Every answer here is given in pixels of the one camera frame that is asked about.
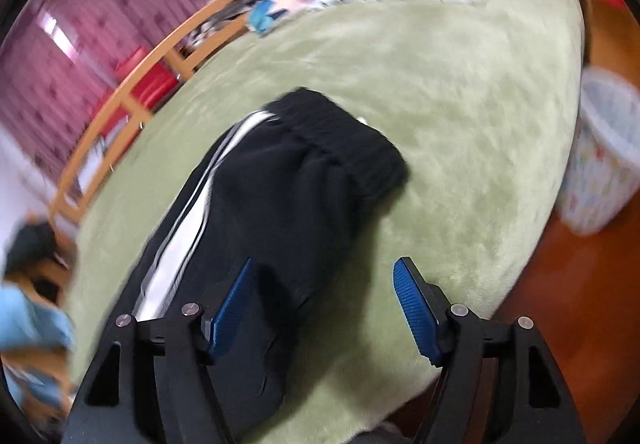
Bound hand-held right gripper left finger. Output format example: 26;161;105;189
60;257;256;444

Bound blue cloth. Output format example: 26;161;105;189
248;0;296;35

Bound black pants with white stripes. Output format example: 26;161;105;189
98;86;411;444

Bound pink patterned curtain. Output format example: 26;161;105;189
0;0;213;160

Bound green fleece blanket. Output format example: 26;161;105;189
65;0;587;444

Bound wooden bed frame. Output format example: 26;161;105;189
49;0;286;227

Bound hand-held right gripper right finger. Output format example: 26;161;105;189
392;257;586;444

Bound white patterned waste basket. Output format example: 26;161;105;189
557;66;640;237

